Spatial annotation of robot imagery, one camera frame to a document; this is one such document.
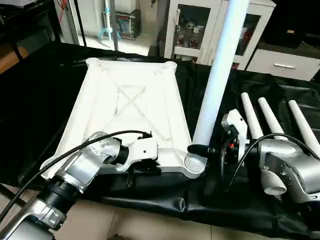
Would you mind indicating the white plastic table top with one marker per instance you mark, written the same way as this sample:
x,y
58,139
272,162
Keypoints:
x,y
130,100

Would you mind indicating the white plastic table leg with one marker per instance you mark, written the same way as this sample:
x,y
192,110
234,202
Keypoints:
x,y
305,125
220,70
271,120
252,117

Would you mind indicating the white drawer unit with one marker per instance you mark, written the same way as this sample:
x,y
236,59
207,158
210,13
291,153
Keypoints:
x,y
287,65

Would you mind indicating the black work mat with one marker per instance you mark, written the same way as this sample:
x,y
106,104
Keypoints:
x,y
40,100

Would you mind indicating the white glass door cabinet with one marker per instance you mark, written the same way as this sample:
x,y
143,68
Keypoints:
x,y
192,30

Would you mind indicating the teal stand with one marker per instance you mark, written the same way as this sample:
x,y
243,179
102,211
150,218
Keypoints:
x,y
107,25

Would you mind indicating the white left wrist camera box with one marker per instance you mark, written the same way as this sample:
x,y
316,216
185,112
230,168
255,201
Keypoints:
x,y
142,150

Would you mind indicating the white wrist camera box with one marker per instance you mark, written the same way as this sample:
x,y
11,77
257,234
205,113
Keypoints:
x,y
142,150
235,122

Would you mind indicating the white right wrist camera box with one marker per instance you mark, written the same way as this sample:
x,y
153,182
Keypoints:
x,y
235,122

